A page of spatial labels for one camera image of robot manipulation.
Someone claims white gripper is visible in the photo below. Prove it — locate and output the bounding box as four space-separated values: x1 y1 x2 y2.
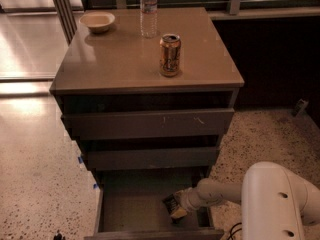
170 188 201 220

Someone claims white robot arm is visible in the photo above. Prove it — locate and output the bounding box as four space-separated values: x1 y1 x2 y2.
165 162 320 240

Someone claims grey middle drawer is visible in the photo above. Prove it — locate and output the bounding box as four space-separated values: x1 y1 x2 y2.
86 147 219 171

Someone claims grey open bottom drawer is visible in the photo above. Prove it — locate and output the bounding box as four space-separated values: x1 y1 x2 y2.
84 167 224 240

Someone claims grey top drawer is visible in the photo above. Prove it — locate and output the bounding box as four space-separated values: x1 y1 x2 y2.
63 109 234 140

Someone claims grey drawer cabinet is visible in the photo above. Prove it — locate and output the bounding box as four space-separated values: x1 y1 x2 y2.
49 7 245 185

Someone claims blue tape piece upper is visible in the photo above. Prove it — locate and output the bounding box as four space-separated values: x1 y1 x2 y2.
77 156 84 164

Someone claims black object at floor edge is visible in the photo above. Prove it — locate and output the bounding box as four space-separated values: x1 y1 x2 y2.
53 230 65 240

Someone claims orange soda can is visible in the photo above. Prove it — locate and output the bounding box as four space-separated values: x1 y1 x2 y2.
160 34 181 77

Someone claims white ceramic bowl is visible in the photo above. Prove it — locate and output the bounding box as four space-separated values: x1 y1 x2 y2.
79 11 115 34

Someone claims clear plastic water bottle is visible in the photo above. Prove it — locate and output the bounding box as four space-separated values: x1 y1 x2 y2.
140 0 158 38

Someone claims black floor cable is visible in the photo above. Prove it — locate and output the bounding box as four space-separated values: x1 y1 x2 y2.
227 221 244 240

